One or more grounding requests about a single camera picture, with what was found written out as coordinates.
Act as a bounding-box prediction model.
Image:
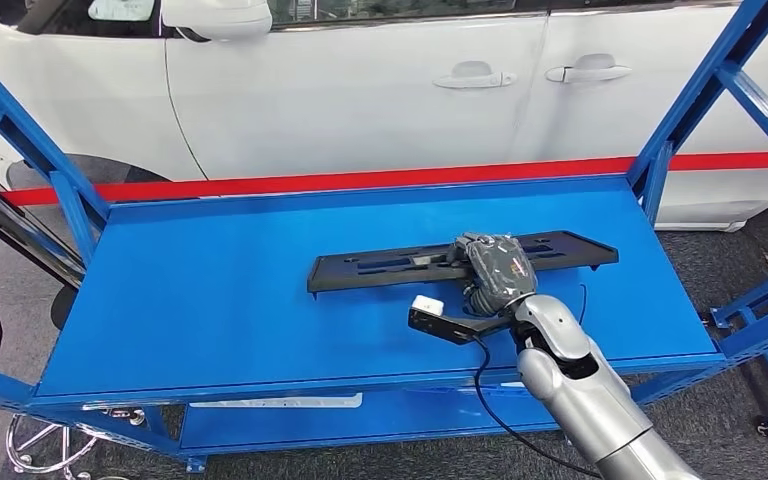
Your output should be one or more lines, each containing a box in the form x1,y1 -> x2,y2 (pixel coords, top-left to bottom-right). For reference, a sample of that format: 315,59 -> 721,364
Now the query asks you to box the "white car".
0,0 -> 768,233

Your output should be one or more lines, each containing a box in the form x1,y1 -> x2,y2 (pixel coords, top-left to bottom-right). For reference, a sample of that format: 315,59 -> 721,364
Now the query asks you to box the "red barrier belt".
0,150 -> 768,207

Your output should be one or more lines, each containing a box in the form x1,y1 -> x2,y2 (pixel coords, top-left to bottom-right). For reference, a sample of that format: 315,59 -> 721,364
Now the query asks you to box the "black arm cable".
473,283 -> 603,480

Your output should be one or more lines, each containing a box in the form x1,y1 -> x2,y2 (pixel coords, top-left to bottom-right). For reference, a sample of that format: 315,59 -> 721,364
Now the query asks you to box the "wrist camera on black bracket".
408,296 -> 514,347

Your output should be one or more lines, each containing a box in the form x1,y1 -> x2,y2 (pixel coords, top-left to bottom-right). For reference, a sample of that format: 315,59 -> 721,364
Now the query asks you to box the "long black plastic part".
307,229 -> 620,301

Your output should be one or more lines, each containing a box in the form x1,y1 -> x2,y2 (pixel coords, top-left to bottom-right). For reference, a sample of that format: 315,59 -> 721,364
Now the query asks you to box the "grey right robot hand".
446,231 -> 539,299

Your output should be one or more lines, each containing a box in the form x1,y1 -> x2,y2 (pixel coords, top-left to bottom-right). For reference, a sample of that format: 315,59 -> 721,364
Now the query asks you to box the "chrome stanchion post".
0,170 -> 148,427

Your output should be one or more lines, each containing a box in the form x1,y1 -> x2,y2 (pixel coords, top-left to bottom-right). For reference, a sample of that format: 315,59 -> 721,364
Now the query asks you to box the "blue metal shelf rack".
0,0 -> 768,475
711,258 -> 768,452

